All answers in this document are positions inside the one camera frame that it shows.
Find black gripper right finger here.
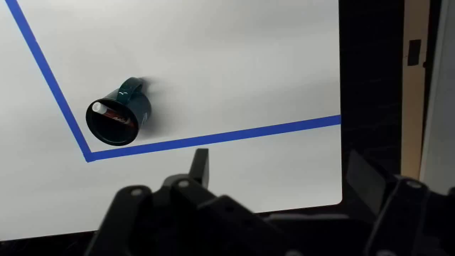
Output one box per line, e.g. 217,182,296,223
345,150,455,256

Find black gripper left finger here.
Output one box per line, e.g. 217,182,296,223
84,147,288,256

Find red marker with white cap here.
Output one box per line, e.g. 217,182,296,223
91,100,131,125

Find blue tape border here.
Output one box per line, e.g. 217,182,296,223
4,0,341,159

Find dark green mug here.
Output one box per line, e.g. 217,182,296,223
85,76,152,146

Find beige wooden door frame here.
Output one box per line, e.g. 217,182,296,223
401,0,431,179

